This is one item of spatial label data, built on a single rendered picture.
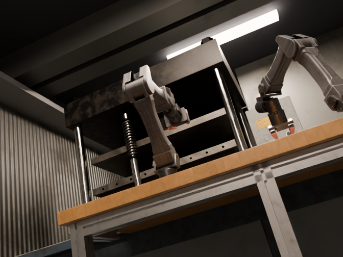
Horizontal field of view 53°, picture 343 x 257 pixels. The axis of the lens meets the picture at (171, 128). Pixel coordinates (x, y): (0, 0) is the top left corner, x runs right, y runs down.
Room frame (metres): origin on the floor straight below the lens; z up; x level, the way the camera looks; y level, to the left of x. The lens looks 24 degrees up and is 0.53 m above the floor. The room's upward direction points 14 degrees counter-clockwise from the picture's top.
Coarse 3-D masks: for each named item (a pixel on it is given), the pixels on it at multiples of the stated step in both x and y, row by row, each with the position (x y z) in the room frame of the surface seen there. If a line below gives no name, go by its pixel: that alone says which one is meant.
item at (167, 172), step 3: (168, 168) 1.09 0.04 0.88; (171, 168) 1.09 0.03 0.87; (174, 168) 1.09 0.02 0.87; (162, 171) 1.09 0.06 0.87; (165, 171) 1.08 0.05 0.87; (168, 171) 1.08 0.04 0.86; (171, 171) 1.08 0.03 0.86; (174, 171) 1.09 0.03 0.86; (159, 174) 1.10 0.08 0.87; (162, 174) 1.09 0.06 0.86; (165, 174) 1.08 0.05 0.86; (168, 174) 1.08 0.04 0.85; (159, 177) 1.11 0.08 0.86
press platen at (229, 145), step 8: (224, 144) 2.13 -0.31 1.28; (232, 144) 2.12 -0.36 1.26; (200, 152) 2.18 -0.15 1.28; (208, 152) 2.16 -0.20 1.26; (216, 152) 2.15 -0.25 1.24; (184, 160) 2.21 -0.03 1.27; (192, 160) 2.20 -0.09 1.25; (152, 168) 2.28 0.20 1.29; (144, 176) 2.30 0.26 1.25; (152, 176) 2.32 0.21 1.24; (112, 184) 2.38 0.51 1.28; (120, 184) 2.36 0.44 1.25; (128, 184) 2.36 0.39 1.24; (96, 192) 2.42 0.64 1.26; (104, 192) 2.41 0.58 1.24
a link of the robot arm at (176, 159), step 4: (176, 152) 1.12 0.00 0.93; (176, 156) 1.11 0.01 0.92; (176, 160) 1.09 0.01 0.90; (172, 164) 1.09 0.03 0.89; (176, 164) 1.08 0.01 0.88; (156, 168) 1.11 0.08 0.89; (160, 168) 1.10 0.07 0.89; (164, 168) 1.09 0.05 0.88; (176, 168) 1.11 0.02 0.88; (156, 172) 1.11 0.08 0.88
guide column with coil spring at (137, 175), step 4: (124, 116) 2.27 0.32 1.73; (128, 116) 2.28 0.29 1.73; (128, 124) 2.27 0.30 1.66; (132, 132) 2.29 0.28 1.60; (128, 136) 2.27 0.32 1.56; (132, 140) 2.28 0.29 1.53; (128, 144) 2.28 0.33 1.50; (128, 148) 2.28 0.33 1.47; (132, 148) 2.27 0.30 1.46; (132, 152) 2.27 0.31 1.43; (132, 160) 2.27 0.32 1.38; (136, 160) 2.28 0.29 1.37; (132, 164) 2.27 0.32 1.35; (136, 164) 2.28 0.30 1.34; (132, 168) 2.28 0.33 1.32; (136, 168) 2.27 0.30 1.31; (132, 172) 2.29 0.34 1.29; (136, 172) 2.27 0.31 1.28; (136, 176) 2.27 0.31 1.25; (140, 176) 2.29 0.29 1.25; (136, 180) 2.27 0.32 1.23; (140, 180) 2.28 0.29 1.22; (136, 184) 2.27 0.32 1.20; (140, 184) 2.28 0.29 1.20
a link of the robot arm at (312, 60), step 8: (296, 40) 1.00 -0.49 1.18; (304, 40) 1.01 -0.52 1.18; (312, 40) 1.02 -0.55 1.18; (304, 48) 1.00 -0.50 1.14; (312, 48) 1.00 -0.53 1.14; (296, 56) 1.03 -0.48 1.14; (304, 56) 1.01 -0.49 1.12; (312, 56) 0.99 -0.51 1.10; (320, 56) 1.00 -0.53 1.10; (304, 64) 1.02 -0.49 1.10; (312, 64) 0.99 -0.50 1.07; (320, 64) 0.98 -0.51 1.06; (328, 64) 0.99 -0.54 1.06; (312, 72) 1.01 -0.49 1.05; (320, 72) 0.98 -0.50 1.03; (328, 72) 0.97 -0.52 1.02; (320, 80) 0.99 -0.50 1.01; (328, 80) 0.96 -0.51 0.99; (336, 80) 0.96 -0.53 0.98; (328, 88) 0.97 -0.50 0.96; (336, 88) 0.94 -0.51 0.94; (328, 96) 0.98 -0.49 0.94
